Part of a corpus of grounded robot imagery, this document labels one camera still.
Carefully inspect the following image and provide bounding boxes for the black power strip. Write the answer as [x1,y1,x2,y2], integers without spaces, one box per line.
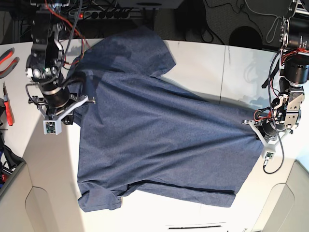
[69,8,146,20]

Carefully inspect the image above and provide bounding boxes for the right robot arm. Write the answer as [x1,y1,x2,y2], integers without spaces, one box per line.
[25,0,95,134]

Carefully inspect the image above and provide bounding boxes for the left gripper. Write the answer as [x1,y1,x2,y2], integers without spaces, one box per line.
[242,119,293,152]

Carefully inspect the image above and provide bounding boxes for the red handled cutters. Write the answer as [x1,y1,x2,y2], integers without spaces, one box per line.
[3,82,14,126]

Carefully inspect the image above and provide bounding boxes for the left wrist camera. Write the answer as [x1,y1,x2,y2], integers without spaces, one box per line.
[261,149,276,168]

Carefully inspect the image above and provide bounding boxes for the blue t-shirt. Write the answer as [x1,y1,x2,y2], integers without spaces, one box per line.
[67,27,264,212]

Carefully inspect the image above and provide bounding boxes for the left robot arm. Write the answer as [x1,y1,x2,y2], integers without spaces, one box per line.
[243,0,309,155]

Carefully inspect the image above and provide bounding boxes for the red grey pliers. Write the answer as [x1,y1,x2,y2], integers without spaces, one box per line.
[0,47,20,79]

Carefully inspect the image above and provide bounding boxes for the grey storage bin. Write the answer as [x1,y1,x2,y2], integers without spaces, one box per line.
[0,139,27,201]

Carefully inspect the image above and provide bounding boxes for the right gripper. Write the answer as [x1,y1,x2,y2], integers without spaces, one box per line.
[28,83,96,126]

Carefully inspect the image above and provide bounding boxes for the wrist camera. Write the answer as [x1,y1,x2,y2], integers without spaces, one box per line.
[43,120,62,135]
[261,149,276,168]

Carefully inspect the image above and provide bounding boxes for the black braided left cable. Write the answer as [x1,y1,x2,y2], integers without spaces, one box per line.
[25,24,83,107]

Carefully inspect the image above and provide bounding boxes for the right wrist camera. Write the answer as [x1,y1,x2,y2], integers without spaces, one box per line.
[43,120,62,135]

